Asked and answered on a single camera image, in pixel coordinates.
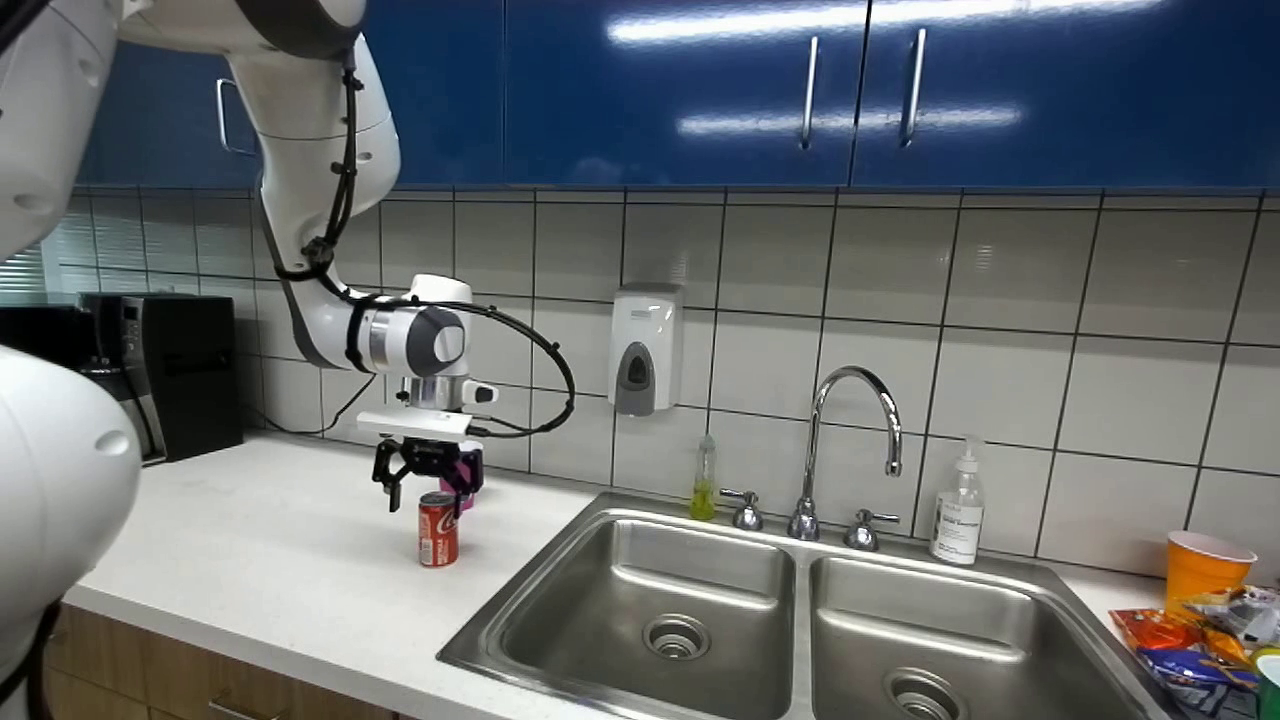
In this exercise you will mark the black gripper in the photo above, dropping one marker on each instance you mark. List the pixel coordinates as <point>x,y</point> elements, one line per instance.
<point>420,462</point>

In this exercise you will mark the red soda can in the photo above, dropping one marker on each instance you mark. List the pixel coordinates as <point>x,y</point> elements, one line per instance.
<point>437,539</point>

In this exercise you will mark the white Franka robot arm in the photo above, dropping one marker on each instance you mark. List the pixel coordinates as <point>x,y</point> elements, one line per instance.
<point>53,121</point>

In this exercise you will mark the stainless steel double sink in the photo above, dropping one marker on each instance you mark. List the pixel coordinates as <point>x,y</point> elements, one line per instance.
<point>720,586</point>

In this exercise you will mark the black coffee maker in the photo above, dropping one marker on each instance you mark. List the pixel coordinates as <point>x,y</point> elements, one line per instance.
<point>186,375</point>

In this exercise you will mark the green dish soap bottle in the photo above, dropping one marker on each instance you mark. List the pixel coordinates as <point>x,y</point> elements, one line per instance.
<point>703,494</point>

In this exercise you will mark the wooden lower cabinet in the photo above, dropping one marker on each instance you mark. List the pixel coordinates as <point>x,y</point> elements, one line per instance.
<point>201,681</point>

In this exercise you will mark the steel coffee carafe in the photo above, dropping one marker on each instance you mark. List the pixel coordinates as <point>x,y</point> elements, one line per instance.
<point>128,401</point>

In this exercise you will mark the chrome faucet knob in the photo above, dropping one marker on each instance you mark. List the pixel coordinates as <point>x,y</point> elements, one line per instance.
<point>867,530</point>
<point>746,514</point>

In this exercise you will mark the chrome gooseneck faucet spout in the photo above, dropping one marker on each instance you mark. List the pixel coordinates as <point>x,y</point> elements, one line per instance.
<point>817,440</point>

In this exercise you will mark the black box appliance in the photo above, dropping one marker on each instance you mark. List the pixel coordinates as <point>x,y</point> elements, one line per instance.
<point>46,334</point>

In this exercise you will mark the clear pump soap bottle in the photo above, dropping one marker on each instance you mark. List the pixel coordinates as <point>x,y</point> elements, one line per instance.
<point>957,526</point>

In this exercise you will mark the red snack packet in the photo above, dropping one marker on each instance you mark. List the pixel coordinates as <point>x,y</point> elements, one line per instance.
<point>1152,628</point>

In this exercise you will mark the orange plastic cup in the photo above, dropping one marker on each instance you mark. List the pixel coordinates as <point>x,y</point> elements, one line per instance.
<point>1202,572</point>

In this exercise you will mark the blue snack packet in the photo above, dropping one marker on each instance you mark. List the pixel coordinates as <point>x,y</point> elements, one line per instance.
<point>1184,671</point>

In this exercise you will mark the silver snack wrapper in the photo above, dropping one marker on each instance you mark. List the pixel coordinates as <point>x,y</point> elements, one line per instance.
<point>1242,610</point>

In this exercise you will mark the green plastic cup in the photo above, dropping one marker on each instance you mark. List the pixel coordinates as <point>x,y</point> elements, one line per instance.
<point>1269,686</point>

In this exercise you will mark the white wall soap dispenser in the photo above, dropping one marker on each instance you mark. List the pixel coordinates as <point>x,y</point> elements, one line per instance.
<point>643,353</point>

